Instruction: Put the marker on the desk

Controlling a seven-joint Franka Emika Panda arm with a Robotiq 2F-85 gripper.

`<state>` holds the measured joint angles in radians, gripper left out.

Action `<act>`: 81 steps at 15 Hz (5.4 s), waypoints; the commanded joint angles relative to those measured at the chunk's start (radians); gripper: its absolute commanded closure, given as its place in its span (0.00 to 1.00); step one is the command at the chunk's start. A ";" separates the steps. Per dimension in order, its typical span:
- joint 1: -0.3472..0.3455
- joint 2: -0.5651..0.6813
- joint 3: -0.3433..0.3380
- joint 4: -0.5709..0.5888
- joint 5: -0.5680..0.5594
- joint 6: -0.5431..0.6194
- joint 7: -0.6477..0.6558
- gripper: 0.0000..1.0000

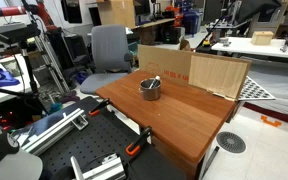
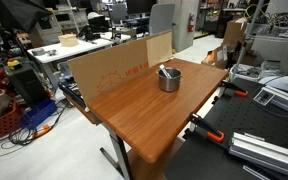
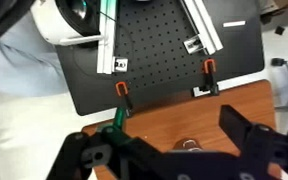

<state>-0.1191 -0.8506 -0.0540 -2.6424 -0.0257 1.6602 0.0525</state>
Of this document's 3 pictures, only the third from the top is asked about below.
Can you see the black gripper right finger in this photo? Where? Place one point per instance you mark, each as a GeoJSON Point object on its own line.
{"type": "Point", "coordinates": [264, 146]}

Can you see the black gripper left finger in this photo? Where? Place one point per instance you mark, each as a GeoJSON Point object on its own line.
{"type": "Point", "coordinates": [74, 156]}

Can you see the brown wooden desk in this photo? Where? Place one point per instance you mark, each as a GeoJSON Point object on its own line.
{"type": "Point", "coordinates": [184, 116]}

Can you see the green plastic gripper attachment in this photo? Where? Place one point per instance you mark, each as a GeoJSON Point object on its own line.
{"type": "Point", "coordinates": [119, 116]}

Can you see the small steel pot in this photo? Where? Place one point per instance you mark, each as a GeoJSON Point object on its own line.
{"type": "Point", "coordinates": [187, 145]}

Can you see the grey chair base with casters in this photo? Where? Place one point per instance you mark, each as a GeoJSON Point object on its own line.
{"type": "Point", "coordinates": [279, 61]}

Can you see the person light blue jeans leg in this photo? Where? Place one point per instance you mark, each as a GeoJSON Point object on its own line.
{"type": "Point", "coordinates": [24, 66]}

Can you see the white label strip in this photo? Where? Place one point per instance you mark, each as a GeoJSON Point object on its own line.
{"type": "Point", "coordinates": [234, 24]}

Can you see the grey metal rail bracket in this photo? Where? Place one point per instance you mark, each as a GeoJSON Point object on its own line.
{"type": "Point", "coordinates": [120, 64]}
{"type": "Point", "coordinates": [194, 44]}

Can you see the silver aluminium rail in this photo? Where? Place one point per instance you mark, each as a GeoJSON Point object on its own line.
{"type": "Point", "coordinates": [204, 26]}
{"type": "Point", "coordinates": [105, 50]}

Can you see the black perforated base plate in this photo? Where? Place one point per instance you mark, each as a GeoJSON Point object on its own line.
{"type": "Point", "coordinates": [157, 50]}

